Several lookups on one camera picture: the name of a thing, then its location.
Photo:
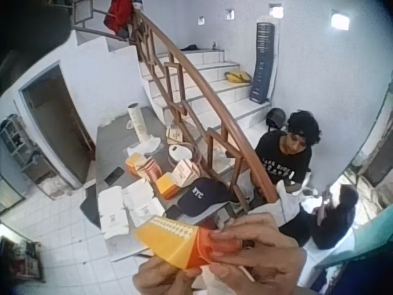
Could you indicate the stack of small brown boxes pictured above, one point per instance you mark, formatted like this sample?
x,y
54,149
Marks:
x,y
174,135

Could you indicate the stack of blue crates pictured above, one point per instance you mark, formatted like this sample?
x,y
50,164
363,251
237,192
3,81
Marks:
x,y
264,61

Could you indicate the orange yellow carton box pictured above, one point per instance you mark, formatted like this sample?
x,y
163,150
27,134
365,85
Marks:
x,y
175,242

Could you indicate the brown wooden stair railing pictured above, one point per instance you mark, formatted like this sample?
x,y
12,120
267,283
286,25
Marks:
x,y
184,66

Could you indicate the black phone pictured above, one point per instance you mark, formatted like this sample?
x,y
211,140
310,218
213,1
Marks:
x,y
114,176

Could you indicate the grey metal handrail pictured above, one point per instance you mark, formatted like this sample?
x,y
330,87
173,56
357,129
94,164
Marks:
x,y
92,27

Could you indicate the crumpled white plastic bag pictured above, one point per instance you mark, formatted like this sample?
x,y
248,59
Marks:
x,y
145,147

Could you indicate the stack of yellow boxes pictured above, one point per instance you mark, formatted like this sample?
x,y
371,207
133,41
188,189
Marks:
x,y
136,163

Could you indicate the yellow flat carton stack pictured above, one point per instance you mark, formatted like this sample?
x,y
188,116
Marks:
x,y
167,186

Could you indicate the grey shelf rack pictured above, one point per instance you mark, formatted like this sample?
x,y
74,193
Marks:
x,y
23,150

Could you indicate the black helmet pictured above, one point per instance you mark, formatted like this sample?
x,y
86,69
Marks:
x,y
276,118

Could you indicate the yellow bag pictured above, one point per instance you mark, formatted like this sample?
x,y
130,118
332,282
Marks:
x,y
238,77

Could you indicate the red jacket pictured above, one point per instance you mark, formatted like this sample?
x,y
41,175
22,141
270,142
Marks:
x,y
116,15

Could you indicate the white cardboard tube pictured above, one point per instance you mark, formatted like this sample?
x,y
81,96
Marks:
x,y
137,121

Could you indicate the person's left hand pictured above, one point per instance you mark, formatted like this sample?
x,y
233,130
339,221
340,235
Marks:
x,y
159,278

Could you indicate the stack of white brown packets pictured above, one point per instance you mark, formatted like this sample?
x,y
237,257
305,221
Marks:
x,y
188,172

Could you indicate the cluttered low shelf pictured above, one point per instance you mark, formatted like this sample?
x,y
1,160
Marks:
x,y
21,258

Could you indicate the navy blue cap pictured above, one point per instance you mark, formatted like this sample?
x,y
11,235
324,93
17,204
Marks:
x,y
202,196

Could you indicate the brown wooden door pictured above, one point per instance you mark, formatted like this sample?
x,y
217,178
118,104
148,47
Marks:
x,y
61,129

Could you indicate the stack of pink striped packets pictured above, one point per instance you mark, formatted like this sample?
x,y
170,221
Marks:
x,y
152,170

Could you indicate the black cloth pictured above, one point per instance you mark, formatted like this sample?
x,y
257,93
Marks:
x,y
189,48

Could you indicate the white bowl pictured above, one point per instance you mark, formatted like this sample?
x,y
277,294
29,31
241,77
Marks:
x,y
178,153

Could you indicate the person's left fingers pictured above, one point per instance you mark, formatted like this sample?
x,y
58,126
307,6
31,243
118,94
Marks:
x,y
187,273

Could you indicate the small bottle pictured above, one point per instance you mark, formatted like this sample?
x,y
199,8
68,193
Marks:
x,y
214,45

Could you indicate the person's right fingers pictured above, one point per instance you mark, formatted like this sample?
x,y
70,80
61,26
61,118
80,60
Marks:
x,y
248,222

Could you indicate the person's right hand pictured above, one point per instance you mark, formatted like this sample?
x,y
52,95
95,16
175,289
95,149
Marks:
x,y
267,261

